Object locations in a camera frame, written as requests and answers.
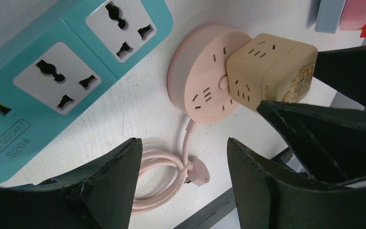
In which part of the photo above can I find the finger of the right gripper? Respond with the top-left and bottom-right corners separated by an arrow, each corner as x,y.
257,101 -> 366,184
314,45 -> 366,108

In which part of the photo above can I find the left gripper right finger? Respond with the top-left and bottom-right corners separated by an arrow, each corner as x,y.
227,138 -> 366,229

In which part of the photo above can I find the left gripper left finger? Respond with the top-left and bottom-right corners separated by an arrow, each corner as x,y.
0,138 -> 142,229

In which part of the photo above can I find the pink power strip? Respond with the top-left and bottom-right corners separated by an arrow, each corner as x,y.
339,0 -> 366,31

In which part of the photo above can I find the beige cube adapter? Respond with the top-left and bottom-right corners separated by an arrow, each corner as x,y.
226,33 -> 318,111

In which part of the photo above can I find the teal power strip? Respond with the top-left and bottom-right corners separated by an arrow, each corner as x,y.
0,0 -> 173,183

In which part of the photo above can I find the light blue power strip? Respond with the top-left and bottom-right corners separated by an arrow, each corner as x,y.
307,0 -> 346,34

